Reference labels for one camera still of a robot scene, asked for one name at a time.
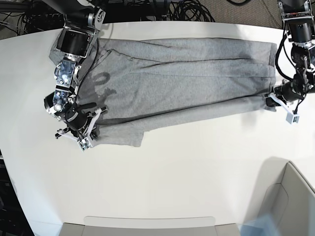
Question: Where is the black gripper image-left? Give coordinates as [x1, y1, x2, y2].
[55, 102, 107, 141]

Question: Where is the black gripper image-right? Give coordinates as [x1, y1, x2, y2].
[265, 83, 307, 114]

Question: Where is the grey T-shirt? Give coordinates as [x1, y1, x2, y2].
[48, 36, 278, 148]

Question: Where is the grey box right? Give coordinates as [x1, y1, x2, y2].
[258, 162, 315, 236]

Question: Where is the grey chair backrest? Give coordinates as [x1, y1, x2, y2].
[59, 216, 240, 236]

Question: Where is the blue translucent object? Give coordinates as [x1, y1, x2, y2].
[239, 214, 280, 236]

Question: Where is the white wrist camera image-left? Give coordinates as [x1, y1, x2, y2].
[77, 137, 94, 151]

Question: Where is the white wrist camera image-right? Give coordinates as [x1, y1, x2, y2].
[286, 113, 300, 124]

